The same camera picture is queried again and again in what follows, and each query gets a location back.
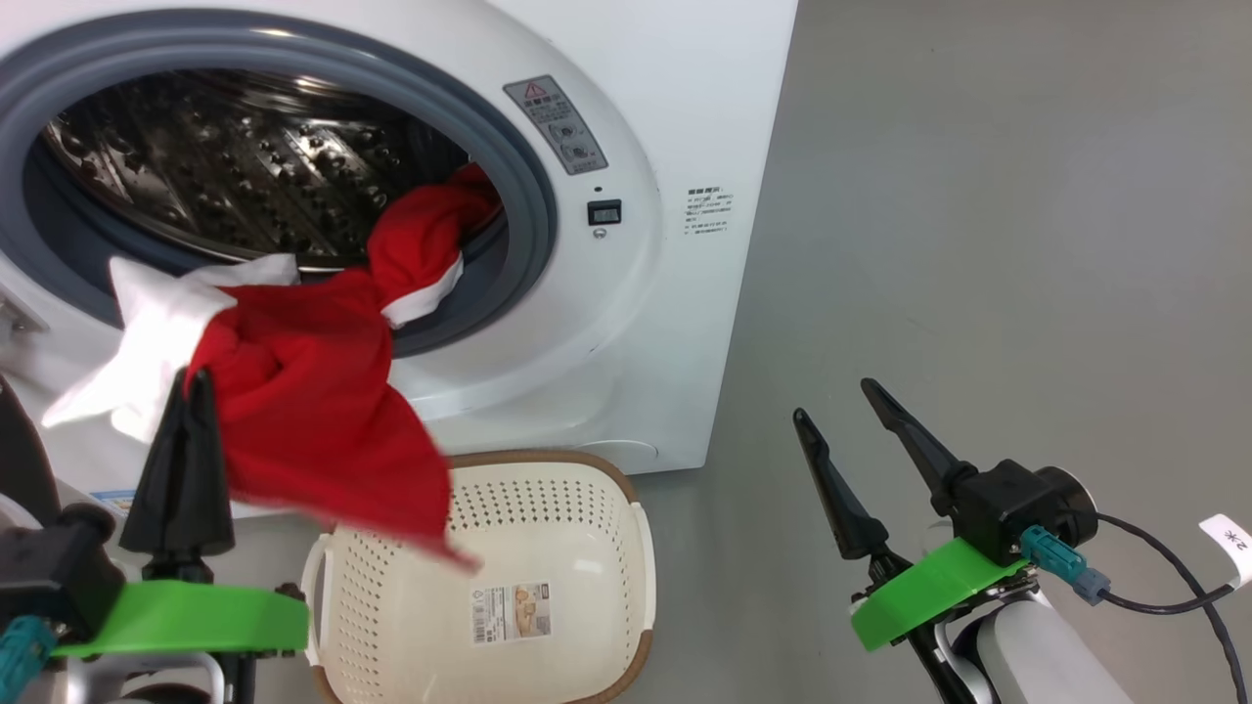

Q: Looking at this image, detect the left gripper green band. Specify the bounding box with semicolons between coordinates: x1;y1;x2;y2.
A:
53;368;311;658

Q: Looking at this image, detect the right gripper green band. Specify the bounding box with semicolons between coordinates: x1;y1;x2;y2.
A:
792;376;1038;653

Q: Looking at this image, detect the red and white garment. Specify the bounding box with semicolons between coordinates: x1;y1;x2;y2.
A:
41;161;505;573

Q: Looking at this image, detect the black-rimmed glass washer door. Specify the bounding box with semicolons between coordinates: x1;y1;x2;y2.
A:
0;376;62;529

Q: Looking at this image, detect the white front-load washing machine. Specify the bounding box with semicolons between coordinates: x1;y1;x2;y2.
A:
0;0;800;521

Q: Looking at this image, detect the cream perforated laundry basket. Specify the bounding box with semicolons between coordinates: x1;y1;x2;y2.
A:
300;450;656;704

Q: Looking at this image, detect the basket product label sticker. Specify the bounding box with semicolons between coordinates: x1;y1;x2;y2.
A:
471;583;553;646

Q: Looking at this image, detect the grey rubber door seal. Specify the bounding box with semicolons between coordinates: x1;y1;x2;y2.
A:
0;10;559;358

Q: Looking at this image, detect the round white filter cover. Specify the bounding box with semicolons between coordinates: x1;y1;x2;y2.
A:
577;438;661;472

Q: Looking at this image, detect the small text sticker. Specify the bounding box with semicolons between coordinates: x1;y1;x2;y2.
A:
685;184;735;238

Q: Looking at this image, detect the steel washer drum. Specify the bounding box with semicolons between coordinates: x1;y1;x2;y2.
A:
41;68;470;273

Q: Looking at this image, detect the grey warning label sticker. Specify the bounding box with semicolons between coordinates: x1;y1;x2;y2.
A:
503;75;609;177

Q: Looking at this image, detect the left camera cable teal plug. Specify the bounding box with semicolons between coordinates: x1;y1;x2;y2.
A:
0;616;58;704

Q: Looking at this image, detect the white cable tag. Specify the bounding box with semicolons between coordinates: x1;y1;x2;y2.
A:
1199;513;1252;590

